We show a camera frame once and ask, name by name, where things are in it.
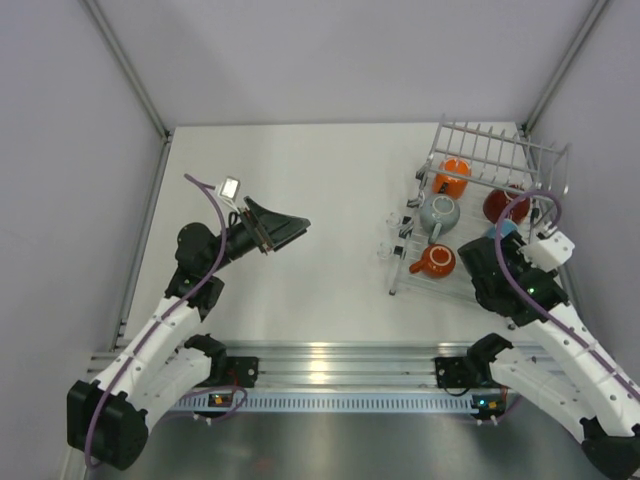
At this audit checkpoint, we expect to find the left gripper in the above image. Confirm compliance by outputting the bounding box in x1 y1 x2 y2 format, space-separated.
205 197 309 274

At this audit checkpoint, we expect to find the grey ceramic mug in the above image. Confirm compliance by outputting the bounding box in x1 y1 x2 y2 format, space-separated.
419 193 460 244

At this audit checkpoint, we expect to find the small dark red cup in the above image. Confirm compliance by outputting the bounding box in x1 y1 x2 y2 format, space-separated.
409 244 456 279

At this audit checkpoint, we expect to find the orange mug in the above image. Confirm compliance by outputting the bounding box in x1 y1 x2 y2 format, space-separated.
432 157 472 200

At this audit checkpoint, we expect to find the red floral mug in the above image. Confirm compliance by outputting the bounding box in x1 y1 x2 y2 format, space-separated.
482 184 531 225

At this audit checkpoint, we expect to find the blue white mug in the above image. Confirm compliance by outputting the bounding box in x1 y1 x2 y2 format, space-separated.
482 218 519 240

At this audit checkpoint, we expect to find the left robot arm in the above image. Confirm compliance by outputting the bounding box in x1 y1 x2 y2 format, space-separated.
66 197 311 471

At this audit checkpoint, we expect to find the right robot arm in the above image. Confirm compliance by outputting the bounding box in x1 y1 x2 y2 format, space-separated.
458 234 639 479

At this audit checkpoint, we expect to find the metal dish rack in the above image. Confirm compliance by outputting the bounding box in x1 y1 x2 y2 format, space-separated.
378 117 571 303

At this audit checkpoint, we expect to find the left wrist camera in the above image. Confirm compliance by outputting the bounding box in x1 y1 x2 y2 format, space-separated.
215 176 241 208

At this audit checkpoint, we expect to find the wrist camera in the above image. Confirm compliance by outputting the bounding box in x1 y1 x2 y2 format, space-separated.
215 176 241 208
520 228 575 272

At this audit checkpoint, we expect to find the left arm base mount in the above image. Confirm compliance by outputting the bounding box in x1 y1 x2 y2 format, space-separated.
184 334 259 388

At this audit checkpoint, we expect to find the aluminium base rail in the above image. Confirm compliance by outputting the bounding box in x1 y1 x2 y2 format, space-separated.
84 340 621 391

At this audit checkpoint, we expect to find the slotted cable duct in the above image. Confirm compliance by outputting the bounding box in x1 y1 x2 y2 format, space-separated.
171 391 480 414

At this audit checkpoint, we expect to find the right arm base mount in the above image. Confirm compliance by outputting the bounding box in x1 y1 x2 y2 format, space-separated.
434 333 513 390

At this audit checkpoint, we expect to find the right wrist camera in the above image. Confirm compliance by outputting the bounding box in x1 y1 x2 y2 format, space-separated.
520 228 575 272

